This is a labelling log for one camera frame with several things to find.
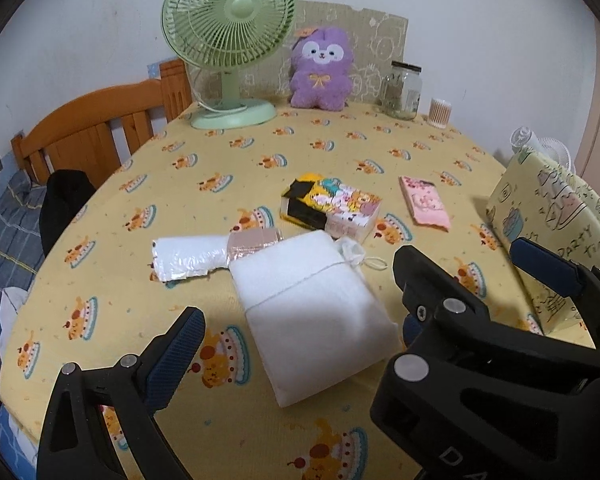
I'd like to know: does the glass jar with dark lid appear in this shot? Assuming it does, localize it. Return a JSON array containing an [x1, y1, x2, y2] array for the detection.
[[380, 60, 423, 121]]

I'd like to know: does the white cloth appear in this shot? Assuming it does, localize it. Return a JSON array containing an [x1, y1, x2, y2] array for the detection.
[[0, 285, 29, 322]]

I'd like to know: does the fan power cord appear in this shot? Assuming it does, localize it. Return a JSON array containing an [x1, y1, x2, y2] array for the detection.
[[194, 67, 251, 114]]

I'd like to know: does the yellow cartoon tablecloth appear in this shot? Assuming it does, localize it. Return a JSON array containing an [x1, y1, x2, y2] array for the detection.
[[0, 100, 596, 480]]

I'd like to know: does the cartoon printed tissue pack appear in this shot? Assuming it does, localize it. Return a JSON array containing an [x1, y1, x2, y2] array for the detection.
[[280, 174, 383, 246]]

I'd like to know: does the white plastic bag roll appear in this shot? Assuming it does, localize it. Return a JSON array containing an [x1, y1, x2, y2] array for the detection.
[[151, 228, 283, 284]]

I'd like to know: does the pink packet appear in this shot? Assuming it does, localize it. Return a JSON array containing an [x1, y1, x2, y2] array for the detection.
[[399, 176, 452, 231]]

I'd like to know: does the black cloth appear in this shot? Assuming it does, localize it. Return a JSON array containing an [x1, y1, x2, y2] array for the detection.
[[40, 170, 98, 261]]

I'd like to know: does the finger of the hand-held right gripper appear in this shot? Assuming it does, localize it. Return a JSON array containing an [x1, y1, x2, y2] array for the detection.
[[370, 244, 531, 441], [511, 236, 600, 356]]

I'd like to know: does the grey plaid bedding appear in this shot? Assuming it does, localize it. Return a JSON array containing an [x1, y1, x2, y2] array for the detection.
[[0, 170, 48, 311]]

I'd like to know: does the blue bed sheet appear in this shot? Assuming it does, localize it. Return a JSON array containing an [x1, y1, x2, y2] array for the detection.
[[0, 405, 42, 480]]

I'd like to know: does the cotton swab container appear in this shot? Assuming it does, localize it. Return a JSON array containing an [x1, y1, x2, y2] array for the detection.
[[427, 98, 452, 128]]

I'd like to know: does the beige printed board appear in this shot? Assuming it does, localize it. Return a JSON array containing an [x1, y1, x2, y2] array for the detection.
[[240, 0, 409, 107]]

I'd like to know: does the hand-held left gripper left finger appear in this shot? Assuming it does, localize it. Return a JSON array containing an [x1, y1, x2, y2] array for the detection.
[[37, 306, 207, 480]]

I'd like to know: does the white cloth pouch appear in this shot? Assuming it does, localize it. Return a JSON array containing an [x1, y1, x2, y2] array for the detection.
[[229, 230, 401, 408]]

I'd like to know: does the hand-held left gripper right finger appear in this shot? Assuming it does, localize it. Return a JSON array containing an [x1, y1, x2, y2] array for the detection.
[[402, 312, 423, 346]]

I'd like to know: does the white standing fan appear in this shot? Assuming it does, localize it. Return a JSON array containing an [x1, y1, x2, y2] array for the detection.
[[510, 127, 576, 181]]

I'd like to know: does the purple plush toy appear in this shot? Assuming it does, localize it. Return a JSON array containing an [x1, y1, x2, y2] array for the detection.
[[289, 27, 356, 111]]

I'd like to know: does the green desk fan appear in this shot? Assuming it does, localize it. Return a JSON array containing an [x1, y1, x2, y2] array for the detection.
[[161, 0, 299, 131]]

